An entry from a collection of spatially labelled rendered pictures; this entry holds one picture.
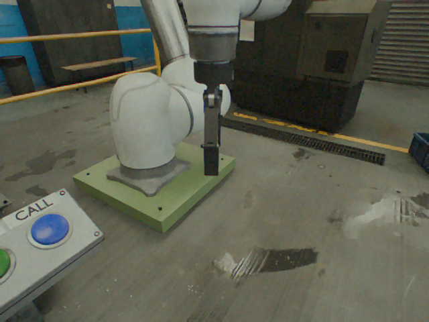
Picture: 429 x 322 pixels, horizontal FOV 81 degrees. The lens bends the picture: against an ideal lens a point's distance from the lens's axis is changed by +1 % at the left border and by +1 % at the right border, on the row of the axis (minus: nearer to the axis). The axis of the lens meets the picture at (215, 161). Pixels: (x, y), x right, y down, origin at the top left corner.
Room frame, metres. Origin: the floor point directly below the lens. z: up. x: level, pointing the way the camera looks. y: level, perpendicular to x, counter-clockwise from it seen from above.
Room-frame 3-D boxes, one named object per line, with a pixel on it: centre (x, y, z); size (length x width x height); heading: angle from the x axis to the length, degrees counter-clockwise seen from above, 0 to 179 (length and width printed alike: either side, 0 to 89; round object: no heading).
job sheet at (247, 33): (3.55, -0.39, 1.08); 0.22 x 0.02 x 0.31; 47
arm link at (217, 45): (0.51, 0.01, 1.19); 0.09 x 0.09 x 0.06
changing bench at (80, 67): (5.01, 2.11, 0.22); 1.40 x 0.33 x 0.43; 145
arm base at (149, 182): (0.64, 0.21, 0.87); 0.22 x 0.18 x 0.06; 58
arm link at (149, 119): (0.64, 0.19, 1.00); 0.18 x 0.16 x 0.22; 139
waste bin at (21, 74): (4.47, 3.39, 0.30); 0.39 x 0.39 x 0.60
